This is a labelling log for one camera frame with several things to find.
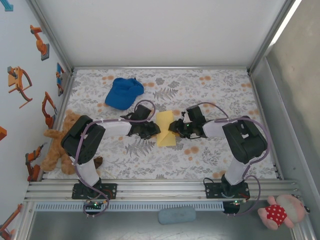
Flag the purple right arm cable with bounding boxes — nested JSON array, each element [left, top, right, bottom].
[[199, 101, 272, 217]]

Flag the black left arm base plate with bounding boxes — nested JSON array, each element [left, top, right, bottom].
[[71, 182, 118, 200]]

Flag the pink polka dot plush toy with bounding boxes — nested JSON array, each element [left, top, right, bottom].
[[257, 194, 311, 231]]

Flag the blue and orange sticker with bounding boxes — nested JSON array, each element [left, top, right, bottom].
[[55, 62, 65, 97]]

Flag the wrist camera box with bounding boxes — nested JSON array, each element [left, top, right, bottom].
[[134, 104, 153, 121], [185, 105, 207, 123]]

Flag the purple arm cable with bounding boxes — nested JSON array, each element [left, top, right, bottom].
[[73, 99, 157, 219], [199, 101, 272, 217]]

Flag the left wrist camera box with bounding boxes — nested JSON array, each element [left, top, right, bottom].
[[134, 104, 153, 121]]

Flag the brown teddy bear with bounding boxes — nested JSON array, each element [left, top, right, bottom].
[[39, 109, 104, 176]]

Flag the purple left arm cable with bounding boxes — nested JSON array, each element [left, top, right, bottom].
[[73, 99, 157, 219]]

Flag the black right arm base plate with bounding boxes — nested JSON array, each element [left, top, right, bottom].
[[204, 181, 251, 200]]

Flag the yellow paper sheet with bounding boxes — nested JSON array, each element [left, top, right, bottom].
[[155, 109, 177, 147]]

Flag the blue baseball cap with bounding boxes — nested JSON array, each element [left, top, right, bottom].
[[104, 77, 145, 111]]

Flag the floral patterned table mat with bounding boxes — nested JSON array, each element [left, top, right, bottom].
[[46, 68, 278, 180]]

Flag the aluminium corner post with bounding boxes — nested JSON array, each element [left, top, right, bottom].
[[26, 0, 75, 74], [246, 0, 298, 74]]

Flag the white slotted cable duct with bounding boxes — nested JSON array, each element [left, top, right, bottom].
[[34, 201, 225, 212]]

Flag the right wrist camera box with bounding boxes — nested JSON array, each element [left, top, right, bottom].
[[185, 105, 207, 123]]

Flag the grey-blue oblong sponge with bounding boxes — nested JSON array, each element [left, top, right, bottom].
[[157, 206, 197, 225]]

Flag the aluminium front rail frame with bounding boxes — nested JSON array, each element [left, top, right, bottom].
[[23, 178, 301, 202]]

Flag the aluminium table side rail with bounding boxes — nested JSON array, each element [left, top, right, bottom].
[[41, 71, 77, 181]]

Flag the orange gripper claw sticker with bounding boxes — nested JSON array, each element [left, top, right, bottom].
[[6, 66, 34, 109]]

